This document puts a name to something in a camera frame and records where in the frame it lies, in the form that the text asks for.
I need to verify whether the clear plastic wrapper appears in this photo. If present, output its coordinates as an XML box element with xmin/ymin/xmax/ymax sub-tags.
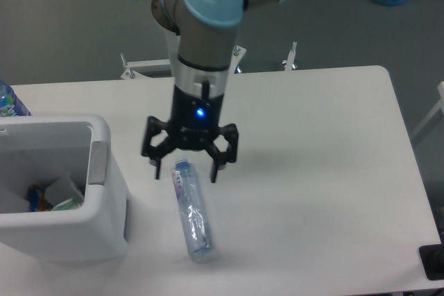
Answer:
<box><xmin>44</xmin><ymin>173</ymin><xmax>84</xmax><ymax>211</ymax></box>

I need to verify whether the white plastic trash can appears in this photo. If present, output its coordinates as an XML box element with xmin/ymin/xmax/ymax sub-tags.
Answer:
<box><xmin>1</xmin><ymin>115</ymin><xmax>131</xmax><ymax>261</ymax></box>

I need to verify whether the blue labelled bottle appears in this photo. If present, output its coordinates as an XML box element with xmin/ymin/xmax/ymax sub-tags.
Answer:
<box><xmin>1</xmin><ymin>80</ymin><xmax>32</xmax><ymax>117</ymax></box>

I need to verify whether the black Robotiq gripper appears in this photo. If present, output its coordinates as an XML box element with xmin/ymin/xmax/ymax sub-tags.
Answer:
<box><xmin>140</xmin><ymin>84</ymin><xmax>239</xmax><ymax>184</ymax></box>

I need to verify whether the colourful snack wrapper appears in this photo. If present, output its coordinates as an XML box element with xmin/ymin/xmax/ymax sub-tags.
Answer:
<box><xmin>28</xmin><ymin>185</ymin><xmax>46</xmax><ymax>212</ymax></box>

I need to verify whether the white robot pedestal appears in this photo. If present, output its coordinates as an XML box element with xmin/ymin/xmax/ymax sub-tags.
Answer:
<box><xmin>151</xmin><ymin>0</ymin><xmax>180</xmax><ymax>78</ymax></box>

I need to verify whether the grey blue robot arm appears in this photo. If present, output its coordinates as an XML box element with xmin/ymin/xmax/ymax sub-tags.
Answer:
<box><xmin>142</xmin><ymin>0</ymin><xmax>287</xmax><ymax>180</ymax></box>

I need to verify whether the clear plastic water bottle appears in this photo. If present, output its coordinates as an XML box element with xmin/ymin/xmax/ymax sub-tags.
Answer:
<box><xmin>171</xmin><ymin>156</ymin><xmax>218</xmax><ymax>263</ymax></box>

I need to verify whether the white pedestal base bracket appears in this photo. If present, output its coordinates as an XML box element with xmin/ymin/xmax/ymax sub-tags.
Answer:
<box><xmin>121</xmin><ymin>41</ymin><xmax>298</xmax><ymax>80</ymax></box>

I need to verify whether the black clamp device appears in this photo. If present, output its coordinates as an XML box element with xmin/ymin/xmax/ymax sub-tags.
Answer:
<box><xmin>419</xmin><ymin>244</ymin><xmax>443</xmax><ymax>281</ymax></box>

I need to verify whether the white metal frame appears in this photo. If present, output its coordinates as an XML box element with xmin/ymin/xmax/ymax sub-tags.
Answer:
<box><xmin>411</xmin><ymin>82</ymin><xmax>443</xmax><ymax>147</ymax></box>

